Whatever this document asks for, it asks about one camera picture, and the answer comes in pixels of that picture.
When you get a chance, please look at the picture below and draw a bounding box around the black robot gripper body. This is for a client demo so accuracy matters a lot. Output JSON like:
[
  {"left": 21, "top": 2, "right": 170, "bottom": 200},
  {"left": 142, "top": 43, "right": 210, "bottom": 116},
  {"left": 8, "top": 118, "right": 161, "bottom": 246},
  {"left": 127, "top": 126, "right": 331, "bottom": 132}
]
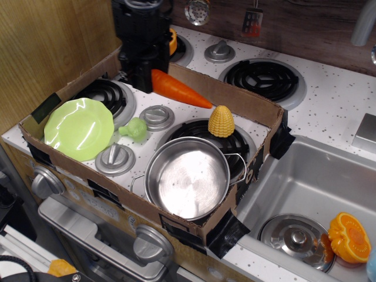
[{"left": 111, "top": 1, "right": 173, "bottom": 71}]

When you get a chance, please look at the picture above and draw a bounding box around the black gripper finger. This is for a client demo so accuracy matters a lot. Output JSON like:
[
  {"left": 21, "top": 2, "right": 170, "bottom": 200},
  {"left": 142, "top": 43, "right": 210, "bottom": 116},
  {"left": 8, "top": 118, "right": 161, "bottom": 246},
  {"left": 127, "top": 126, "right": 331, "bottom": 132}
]
[
  {"left": 127, "top": 61, "right": 153, "bottom": 93},
  {"left": 152, "top": 32, "right": 172, "bottom": 73}
]

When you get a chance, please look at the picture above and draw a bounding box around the orange toy carrot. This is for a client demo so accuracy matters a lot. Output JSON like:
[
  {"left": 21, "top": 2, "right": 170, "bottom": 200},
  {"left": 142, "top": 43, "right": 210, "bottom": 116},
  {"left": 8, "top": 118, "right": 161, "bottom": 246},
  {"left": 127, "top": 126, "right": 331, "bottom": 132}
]
[{"left": 151, "top": 69, "right": 212, "bottom": 109}]

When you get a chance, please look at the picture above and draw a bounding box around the light green plastic plate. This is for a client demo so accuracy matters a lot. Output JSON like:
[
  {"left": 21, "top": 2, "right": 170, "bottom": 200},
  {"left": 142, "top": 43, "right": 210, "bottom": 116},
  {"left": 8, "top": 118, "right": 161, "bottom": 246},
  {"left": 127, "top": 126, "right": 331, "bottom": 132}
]
[{"left": 44, "top": 98, "right": 115, "bottom": 162}]

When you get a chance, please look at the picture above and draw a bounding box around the orange pepper half on stove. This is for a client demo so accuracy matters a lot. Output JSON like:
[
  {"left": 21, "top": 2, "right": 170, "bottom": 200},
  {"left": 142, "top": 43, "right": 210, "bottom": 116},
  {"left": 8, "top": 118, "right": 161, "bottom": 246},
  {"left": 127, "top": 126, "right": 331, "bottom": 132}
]
[{"left": 169, "top": 28, "right": 177, "bottom": 56}]

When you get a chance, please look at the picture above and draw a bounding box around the black back left burner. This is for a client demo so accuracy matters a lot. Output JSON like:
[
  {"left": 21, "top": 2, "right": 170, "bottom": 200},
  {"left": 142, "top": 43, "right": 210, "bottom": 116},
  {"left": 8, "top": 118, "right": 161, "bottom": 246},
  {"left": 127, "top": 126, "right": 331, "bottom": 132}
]
[{"left": 170, "top": 35, "right": 194, "bottom": 67}]

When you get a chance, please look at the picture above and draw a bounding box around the black burner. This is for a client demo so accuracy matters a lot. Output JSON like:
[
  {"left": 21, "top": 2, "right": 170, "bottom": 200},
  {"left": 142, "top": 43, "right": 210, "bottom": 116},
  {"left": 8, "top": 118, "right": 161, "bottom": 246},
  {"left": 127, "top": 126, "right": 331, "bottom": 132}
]
[
  {"left": 170, "top": 35, "right": 194, "bottom": 67},
  {"left": 71, "top": 79, "right": 136, "bottom": 131},
  {"left": 219, "top": 59, "right": 307, "bottom": 110},
  {"left": 157, "top": 118, "right": 257, "bottom": 181}
]

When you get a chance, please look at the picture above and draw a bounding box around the black front left burner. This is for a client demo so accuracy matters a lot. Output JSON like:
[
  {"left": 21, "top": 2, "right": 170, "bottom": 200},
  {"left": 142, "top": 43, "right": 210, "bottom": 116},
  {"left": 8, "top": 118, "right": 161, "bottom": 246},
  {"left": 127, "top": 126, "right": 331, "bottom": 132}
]
[{"left": 71, "top": 79, "right": 136, "bottom": 131}]

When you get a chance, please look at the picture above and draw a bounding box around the grey stove knob centre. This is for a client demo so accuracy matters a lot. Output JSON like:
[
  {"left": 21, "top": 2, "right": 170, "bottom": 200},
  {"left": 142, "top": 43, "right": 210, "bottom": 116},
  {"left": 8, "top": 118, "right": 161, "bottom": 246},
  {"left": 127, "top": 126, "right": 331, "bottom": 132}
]
[{"left": 139, "top": 105, "right": 175, "bottom": 132}]

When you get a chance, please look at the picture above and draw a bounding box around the grey stove knob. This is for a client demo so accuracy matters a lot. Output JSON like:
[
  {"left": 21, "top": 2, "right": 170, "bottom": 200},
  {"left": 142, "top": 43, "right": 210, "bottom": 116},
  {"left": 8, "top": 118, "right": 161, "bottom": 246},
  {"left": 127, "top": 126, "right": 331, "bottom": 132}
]
[
  {"left": 95, "top": 143, "right": 136, "bottom": 176},
  {"left": 139, "top": 105, "right": 175, "bottom": 132},
  {"left": 204, "top": 40, "right": 236, "bottom": 63}
]

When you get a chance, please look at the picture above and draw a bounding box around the green toy broccoli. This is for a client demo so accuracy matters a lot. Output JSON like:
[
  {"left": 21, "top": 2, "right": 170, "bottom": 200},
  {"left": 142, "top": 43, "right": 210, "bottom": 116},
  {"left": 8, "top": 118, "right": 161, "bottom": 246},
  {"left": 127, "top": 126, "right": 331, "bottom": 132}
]
[{"left": 118, "top": 117, "right": 147, "bottom": 142}]

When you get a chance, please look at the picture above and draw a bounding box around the hanging steel strainer ladle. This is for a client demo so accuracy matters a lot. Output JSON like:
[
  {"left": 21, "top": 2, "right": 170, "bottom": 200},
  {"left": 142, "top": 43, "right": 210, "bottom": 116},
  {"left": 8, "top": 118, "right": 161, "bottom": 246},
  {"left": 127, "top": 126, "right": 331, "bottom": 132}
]
[{"left": 184, "top": 0, "right": 211, "bottom": 26}]

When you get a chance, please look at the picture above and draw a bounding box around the grey stove knob back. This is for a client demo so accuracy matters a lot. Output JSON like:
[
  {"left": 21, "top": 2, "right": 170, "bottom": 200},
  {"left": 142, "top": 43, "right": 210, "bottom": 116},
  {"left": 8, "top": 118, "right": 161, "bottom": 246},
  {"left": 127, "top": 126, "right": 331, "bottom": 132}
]
[{"left": 204, "top": 40, "right": 236, "bottom": 63}]

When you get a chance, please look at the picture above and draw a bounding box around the grey stove knob front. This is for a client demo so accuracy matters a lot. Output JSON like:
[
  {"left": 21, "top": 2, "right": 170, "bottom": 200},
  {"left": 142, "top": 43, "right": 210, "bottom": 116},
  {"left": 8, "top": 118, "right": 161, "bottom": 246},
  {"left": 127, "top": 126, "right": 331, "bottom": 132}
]
[{"left": 95, "top": 143, "right": 136, "bottom": 176}]

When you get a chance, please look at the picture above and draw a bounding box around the yellow toy corn cob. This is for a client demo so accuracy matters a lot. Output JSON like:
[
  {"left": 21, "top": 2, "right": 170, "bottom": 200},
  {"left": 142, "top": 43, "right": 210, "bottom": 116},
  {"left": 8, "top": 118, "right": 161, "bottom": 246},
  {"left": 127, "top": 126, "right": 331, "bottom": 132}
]
[{"left": 208, "top": 105, "right": 235, "bottom": 138}]

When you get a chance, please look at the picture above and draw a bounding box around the hanging steel slotted spatula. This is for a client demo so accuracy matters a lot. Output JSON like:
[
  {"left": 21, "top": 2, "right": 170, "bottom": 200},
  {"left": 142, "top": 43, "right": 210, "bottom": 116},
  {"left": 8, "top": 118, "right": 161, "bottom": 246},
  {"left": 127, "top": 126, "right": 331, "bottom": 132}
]
[{"left": 241, "top": 1, "right": 263, "bottom": 38}]

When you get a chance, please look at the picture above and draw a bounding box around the stainless steel pot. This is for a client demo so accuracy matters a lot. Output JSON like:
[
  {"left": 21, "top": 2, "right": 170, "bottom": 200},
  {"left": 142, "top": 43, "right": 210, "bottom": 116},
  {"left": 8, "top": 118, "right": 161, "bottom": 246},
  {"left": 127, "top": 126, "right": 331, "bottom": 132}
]
[{"left": 141, "top": 136, "right": 247, "bottom": 221}]

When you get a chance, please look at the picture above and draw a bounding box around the black back right burner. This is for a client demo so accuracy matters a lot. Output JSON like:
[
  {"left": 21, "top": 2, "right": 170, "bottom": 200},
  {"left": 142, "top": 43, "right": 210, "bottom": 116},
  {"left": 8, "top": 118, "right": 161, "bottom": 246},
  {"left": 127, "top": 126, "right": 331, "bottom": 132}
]
[{"left": 219, "top": 59, "right": 307, "bottom": 110}]

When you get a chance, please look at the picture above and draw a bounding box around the black front right burner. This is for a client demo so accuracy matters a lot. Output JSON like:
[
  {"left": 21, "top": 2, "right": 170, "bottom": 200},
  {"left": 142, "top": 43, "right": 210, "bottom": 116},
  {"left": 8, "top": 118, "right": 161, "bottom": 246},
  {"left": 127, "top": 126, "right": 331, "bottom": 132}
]
[{"left": 157, "top": 118, "right": 257, "bottom": 181}]

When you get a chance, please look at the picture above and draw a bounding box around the brown cardboard fence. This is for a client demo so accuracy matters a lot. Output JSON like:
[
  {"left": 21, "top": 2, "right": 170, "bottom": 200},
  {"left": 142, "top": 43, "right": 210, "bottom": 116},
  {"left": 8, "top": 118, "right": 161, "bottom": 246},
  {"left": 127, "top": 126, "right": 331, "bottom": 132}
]
[{"left": 19, "top": 51, "right": 293, "bottom": 258}]

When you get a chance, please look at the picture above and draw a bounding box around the grey oven knob left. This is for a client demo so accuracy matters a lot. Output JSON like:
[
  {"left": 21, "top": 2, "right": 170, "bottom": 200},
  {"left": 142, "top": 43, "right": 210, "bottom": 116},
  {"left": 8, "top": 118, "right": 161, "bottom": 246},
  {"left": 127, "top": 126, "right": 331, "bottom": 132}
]
[{"left": 31, "top": 166, "right": 66, "bottom": 199}]

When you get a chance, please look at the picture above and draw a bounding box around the grey oven knob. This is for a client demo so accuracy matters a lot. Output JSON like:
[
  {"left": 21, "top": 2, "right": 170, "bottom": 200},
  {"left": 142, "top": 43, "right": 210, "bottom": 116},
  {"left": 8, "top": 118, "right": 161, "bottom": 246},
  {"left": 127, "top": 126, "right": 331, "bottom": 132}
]
[
  {"left": 31, "top": 166, "right": 66, "bottom": 199},
  {"left": 133, "top": 224, "right": 174, "bottom": 263}
]

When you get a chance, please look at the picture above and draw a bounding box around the grey oven knob right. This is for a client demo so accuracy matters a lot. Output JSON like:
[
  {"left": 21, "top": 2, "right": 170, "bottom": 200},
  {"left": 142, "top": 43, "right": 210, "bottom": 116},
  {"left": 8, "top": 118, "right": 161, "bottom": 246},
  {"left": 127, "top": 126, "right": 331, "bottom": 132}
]
[{"left": 133, "top": 224, "right": 174, "bottom": 263}]

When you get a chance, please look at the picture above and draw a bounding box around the stainless steel sink basin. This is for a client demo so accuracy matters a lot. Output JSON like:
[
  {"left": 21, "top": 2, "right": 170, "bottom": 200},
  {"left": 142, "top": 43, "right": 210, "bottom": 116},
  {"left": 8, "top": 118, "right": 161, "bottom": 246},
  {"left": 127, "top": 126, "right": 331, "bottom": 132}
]
[{"left": 236, "top": 135, "right": 376, "bottom": 282}]

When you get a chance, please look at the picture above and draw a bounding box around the orange object bottom left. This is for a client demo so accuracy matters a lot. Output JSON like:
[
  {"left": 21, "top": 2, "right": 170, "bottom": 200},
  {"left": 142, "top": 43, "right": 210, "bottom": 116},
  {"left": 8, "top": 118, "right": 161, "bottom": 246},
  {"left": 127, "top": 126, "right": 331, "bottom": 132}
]
[{"left": 47, "top": 259, "right": 77, "bottom": 277}]

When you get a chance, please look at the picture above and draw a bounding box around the silver faucet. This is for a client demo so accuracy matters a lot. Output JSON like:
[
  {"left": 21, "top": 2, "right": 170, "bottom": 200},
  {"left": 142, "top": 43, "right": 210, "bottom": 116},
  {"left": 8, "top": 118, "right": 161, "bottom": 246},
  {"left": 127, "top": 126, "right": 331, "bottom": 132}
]
[{"left": 351, "top": 0, "right": 375, "bottom": 46}]

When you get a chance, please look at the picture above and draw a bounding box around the steel pot lid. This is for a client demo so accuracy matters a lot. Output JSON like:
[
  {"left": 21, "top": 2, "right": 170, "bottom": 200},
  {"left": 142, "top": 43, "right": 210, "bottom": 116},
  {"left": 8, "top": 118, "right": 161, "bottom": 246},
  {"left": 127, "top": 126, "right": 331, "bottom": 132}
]
[{"left": 257, "top": 214, "right": 335, "bottom": 273}]

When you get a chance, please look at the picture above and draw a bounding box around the orange pepper half in sink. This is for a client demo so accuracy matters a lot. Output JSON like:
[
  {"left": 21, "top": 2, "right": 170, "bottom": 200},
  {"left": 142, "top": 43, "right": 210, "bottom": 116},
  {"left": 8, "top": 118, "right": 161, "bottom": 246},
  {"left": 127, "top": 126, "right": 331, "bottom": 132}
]
[{"left": 328, "top": 212, "right": 371, "bottom": 264}]

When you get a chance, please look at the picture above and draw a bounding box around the silver oven door handle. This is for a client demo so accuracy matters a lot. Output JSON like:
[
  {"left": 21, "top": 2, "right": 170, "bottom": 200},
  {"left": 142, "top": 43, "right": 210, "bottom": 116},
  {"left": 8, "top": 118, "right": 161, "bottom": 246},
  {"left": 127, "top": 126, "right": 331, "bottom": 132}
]
[{"left": 38, "top": 197, "right": 169, "bottom": 281}]

